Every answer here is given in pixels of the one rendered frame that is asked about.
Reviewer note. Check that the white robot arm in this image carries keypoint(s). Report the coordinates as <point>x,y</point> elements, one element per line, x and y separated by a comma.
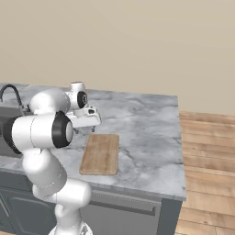
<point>42,131</point>

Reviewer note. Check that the wooden cutting board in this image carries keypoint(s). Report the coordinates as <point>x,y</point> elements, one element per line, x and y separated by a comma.
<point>100,154</point>

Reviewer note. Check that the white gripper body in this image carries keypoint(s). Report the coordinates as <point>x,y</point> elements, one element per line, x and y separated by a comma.
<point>87,120</point>

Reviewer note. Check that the grey dishwasher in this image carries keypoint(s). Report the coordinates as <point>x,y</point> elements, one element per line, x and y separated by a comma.
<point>122,215</point>

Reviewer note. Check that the dark grey cupboard door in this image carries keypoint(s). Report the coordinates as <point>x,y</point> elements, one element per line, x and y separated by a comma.
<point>27,214</point>

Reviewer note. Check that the black curved sink tap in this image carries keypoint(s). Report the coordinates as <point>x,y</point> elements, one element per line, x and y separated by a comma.
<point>11,93</point>

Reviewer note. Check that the grey metal sink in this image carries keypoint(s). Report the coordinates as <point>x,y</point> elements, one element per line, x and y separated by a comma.
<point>3,128</point>

